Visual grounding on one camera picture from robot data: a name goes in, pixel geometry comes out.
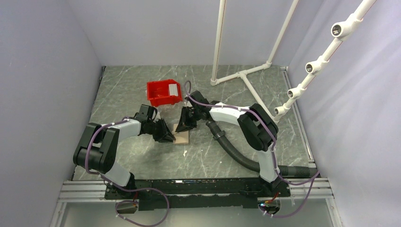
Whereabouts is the stack of white cards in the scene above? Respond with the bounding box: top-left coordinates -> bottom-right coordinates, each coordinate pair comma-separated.
168,84 -> 180,96

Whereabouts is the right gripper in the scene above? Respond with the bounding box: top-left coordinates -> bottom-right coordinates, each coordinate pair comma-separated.
175,106 -> 201,133

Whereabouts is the white PVC pipe frame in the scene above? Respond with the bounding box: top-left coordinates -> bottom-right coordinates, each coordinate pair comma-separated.
210,0 -> 378,123

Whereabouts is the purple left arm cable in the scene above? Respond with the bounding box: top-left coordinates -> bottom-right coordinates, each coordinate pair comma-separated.
84,116 -> 170,227

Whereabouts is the black corrugated hose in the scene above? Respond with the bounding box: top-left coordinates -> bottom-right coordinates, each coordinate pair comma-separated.
206,120 -> 319,178

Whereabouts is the tan leather card holder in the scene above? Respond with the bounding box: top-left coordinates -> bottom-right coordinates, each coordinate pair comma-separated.
172,123 -> 189,145

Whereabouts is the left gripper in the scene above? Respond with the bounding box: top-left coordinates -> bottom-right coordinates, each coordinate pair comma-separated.
147,118 -> 175,143

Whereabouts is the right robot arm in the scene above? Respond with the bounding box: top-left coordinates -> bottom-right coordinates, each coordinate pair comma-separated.
175,100 -> 280,196

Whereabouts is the red plastic bin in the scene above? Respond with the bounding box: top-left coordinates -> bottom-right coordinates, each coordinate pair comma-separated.
147,79 -> 183,107

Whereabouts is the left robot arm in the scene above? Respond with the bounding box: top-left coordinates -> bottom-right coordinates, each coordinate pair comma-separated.
73,104 -> 175,199

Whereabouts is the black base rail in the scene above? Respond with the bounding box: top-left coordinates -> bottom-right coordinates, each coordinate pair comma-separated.
105,177 -> 290,211

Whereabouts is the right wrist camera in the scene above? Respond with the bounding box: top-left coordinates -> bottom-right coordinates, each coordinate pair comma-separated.
186,90 -> 209,106

